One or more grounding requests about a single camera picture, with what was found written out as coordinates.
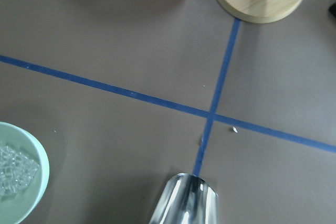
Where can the metal ice scoop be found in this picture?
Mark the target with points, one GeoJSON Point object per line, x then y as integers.
{"type": "Point", "coordinates": [186, 198]}

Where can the light green bowl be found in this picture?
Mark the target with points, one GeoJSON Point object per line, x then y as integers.
{"type": "Point", "coordinates": [16, 209]}

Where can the ice cubes in bowl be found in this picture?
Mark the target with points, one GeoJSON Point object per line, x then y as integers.
{"type": "Point", "coordinates": [20, 168]}

